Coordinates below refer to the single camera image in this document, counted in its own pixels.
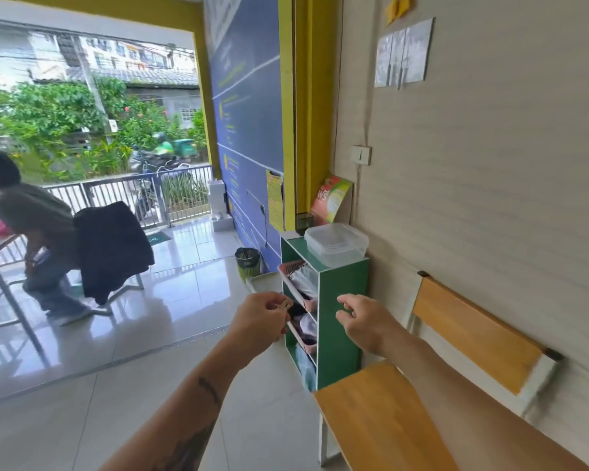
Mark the person's left hand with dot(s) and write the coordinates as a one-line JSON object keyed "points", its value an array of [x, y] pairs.
{"points": [[257, 323]]}

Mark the person's right hand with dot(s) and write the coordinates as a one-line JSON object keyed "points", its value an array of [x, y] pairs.
{"points": [[370, 326]]}

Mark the person's left fingers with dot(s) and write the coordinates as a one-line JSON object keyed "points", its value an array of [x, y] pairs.
{"points": [[275, 308]]}

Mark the person's right fingers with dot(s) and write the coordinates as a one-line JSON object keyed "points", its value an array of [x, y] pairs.
{"points": [[348, 308]]}

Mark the small tan key tag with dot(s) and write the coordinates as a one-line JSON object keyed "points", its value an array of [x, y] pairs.
{"points": [[285, 304]]}

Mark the person's left forearm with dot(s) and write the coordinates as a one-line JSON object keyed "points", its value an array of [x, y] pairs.
{"points": [[176, 416]]}

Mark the person's right forearm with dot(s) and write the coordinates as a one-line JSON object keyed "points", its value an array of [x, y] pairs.
{"points": [[476, 412]]}

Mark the green shelf cabinet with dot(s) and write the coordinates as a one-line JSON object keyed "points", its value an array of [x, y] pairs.
{"points": [[336, 318]]}

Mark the pink plastic basket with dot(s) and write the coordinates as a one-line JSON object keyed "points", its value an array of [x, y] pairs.
{"points": [[304, 336], [297, 284]]}

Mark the clear plastic lidded container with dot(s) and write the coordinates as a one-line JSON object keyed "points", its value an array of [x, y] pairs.
{"points": [[336, 244]]}

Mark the dark small cup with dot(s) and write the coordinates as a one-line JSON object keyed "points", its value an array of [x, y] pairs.
{"points": [[304, 223]]}

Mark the yellow paper notice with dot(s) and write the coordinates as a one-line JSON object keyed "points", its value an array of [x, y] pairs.
{"points": [[275, 201]]}

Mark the white water dispenser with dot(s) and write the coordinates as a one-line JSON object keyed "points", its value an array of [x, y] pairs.
{"points": [[218, 201]]}

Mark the green floor mat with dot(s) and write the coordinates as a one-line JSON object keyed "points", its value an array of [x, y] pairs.
{"points": [[158, 237]]}

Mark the white metal chair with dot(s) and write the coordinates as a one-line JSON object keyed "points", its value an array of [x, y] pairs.
{"points": [[122, 289]]}

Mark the black jacket on chair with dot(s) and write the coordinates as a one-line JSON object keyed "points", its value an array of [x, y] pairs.
{"points": [[110, 250]]}

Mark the parked motorcycle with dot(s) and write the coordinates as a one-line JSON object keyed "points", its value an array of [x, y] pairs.
{"points": [[152, 183]]}

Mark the wooden table with metal legs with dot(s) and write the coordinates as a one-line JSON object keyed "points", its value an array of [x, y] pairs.
{"points": [[5, 289]]}

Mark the yellow sticky notes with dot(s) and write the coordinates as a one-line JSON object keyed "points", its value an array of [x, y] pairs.
{"points": [[398, 8]]}

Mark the wooden chair with white frame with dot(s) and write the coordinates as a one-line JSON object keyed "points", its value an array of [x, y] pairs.
{"points": [[422, 387]]}

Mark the white wall switch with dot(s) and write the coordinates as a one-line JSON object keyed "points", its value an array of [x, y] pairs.
{"points": [[361, 154]]}

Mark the blue wall banner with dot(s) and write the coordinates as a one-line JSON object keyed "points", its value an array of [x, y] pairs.
{"points": [[248, 117]]}

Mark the white papers on wall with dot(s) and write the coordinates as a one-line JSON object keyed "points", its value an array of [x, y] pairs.
{"points": [[403, 52]]}

